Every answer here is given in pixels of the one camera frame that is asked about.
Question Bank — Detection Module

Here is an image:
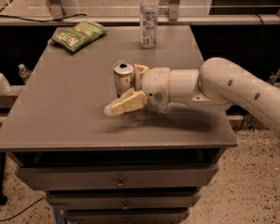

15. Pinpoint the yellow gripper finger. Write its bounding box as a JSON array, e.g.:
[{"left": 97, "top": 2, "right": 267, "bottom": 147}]
[
  {"left": 104, "top": 88, "right": 148, "bottom": 116},
  {"left": 134, "top": 64, "right": 149, "bottom": 91}
]

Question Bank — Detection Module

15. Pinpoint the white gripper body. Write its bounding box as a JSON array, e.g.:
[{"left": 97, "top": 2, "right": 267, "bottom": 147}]
[{"left": 141, "top": 67, "right": 171, "bottom": 105}]

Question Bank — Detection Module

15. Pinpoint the redbull can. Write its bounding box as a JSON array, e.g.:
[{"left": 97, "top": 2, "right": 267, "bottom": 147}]
[{"left": 113, "top": 60, "right": 135, "bottom": 96}]

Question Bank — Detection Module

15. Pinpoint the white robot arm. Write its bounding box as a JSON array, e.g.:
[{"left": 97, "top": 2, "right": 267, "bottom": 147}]
[{"left": 105, "top": 57, "right": 280, "bottom": 137}]

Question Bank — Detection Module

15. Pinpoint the green jalapeno chip bag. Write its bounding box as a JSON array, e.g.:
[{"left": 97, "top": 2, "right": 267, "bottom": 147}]
[{"left": 51, "top": 21, "right": 107, "bottom": 53}]

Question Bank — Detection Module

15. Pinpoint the clear plastic water bottle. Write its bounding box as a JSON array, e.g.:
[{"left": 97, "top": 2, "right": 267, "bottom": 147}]
[{"left": 140, "top": 0, "right": 159, "bottom": 49}]

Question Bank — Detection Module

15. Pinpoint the grey drawer cabinet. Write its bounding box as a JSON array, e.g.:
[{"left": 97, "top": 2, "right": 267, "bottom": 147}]
[{"left": 0, "top": 25, "right": 239, "bottom": 224}]

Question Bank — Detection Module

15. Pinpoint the top grey drawer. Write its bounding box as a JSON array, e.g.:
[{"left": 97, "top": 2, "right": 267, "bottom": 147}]
[{"left": 16, "top": 163, "right": 218, "bottom": 190}]

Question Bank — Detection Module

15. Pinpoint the grey drawer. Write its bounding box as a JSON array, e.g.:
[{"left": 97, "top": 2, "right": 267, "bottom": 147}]
[
  {"left": 48, "top": 191, "right": 200, "bottom": 210},
  {"left": 65, "top": 208, "right": 189, "bottom": 224},
  {"left": 16, "top": 163, "right": 218, "bottom": 190}
]

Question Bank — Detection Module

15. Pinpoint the small clear bottle on ledge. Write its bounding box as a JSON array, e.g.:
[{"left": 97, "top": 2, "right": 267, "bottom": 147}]
[{"left": 18, "top": 63, "right": 32, "bottom": 83}]

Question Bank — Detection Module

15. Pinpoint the middle grey drawer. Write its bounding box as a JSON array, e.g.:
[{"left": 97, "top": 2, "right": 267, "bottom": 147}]
[{"left": 48, "top": 191, "right": 200, "bottom": 210}]

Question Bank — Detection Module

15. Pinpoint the bottom grey drawer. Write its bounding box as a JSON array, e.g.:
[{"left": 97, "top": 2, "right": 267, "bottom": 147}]
[{"left": 65, "top": 208, "right": 189, "bottom": 224}]

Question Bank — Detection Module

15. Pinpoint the metal rail frame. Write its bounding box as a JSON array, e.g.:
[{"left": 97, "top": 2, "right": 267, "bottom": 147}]
[{"left": 0, "top": 0, "right": 280, "bottom": 26}]

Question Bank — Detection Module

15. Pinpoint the black hanging cable right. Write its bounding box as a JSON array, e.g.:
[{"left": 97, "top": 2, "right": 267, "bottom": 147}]
[{"left": 232, "top": 13, "right": 266, "bottom": 133}]

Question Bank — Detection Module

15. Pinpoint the black floor cable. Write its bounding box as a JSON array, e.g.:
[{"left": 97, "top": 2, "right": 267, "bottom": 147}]
[{"left": 0, "top": 196, "right": 47, "bottom": 223}]

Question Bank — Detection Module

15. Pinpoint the black cable on rail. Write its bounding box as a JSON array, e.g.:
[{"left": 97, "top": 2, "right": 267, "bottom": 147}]
[{"left": 0, "top": 8, "right": 88, "bottom": 23}]

